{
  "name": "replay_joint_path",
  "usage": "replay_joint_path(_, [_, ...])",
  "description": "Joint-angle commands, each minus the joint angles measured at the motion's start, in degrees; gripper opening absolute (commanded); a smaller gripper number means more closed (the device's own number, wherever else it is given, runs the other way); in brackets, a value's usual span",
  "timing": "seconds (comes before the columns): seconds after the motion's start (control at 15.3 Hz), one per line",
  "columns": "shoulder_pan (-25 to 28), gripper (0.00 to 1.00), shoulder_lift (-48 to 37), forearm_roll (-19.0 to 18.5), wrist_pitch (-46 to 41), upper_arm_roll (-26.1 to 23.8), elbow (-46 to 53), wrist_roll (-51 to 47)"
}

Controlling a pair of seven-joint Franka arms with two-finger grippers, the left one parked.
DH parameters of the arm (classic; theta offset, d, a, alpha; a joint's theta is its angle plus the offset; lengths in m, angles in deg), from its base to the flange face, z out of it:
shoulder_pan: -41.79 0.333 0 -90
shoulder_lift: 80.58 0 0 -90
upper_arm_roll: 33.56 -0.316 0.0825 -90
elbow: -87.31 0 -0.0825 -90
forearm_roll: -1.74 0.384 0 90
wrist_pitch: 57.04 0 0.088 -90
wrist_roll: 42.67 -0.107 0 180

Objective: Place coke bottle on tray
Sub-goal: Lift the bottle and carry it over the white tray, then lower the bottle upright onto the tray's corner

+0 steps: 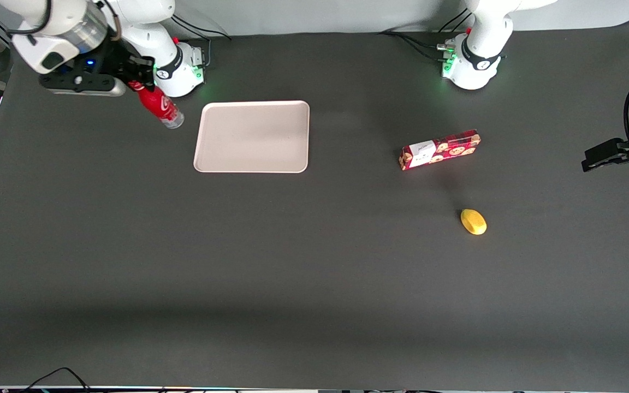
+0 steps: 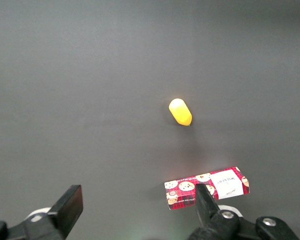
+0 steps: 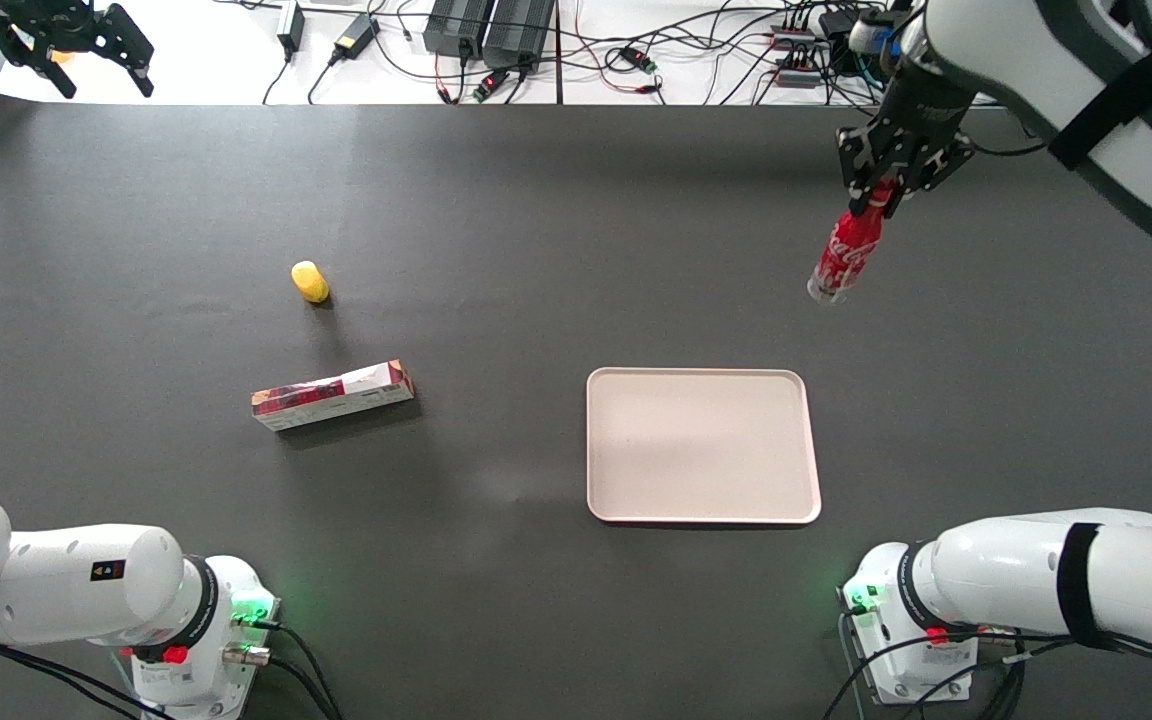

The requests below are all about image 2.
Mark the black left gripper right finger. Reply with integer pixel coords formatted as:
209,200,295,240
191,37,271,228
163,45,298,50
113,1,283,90
187,183,300,240

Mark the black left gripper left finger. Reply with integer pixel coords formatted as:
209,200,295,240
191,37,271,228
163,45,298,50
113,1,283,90
0,184,84,240

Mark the red tartan cookie box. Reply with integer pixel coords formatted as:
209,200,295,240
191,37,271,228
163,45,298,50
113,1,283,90
164,166,250,211

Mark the yellow lemon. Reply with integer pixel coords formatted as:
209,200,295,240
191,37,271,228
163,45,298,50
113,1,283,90
168,98,193,127

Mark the dark grey table mat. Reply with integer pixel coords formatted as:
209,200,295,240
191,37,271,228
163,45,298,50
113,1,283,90
0,0,300,240

